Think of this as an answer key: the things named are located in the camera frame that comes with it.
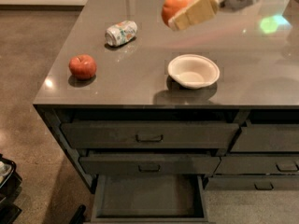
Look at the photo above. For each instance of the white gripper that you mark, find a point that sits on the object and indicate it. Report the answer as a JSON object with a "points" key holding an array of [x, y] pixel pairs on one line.
{"points": [[197, 10]]}

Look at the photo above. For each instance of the orange fruit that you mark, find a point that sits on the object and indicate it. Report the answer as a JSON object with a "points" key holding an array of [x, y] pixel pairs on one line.
{"points": [[171, 7]]}

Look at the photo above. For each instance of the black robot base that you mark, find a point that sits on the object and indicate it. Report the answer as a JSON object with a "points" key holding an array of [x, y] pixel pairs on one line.
{"points": [[10, 183]]}

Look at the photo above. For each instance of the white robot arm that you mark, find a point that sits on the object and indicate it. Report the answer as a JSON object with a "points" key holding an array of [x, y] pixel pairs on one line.
{"points": [[199, 11]]}

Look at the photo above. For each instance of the grey top right drawer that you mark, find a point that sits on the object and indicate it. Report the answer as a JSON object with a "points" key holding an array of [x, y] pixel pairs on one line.
{"points": [[262, 138]]}

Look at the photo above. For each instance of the grey middle right drawer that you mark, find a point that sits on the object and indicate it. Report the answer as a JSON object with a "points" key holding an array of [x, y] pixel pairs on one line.
{"points": [[258, 165]]}

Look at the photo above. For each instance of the grey top left drawer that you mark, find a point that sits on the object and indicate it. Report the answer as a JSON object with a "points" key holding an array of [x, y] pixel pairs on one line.
{"points": [[149, 134]]}

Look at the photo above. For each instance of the grey middle left drawer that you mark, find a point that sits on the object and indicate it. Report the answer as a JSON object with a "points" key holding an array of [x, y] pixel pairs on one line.
{"points": [[148, 163]]}

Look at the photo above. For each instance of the open grey bottom drawer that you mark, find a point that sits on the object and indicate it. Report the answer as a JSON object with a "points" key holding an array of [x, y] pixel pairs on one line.
{"points": [[149, 199]]}

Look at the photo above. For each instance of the white paper bowl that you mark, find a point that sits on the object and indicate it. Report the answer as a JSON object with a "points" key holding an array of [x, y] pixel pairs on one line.
{"points": [[193, 71]]}

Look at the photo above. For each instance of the crushed soda can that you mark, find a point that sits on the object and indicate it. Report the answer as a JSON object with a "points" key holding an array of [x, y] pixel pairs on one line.
{"points": [[121, 33]]}

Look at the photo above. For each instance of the grey cabinet counter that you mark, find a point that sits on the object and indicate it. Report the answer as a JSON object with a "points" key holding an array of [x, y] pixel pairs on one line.
{"points": [[256, 51]]}

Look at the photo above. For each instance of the red apple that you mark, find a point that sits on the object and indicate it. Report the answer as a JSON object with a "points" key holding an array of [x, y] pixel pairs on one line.
{"points": [[82, 67]]}

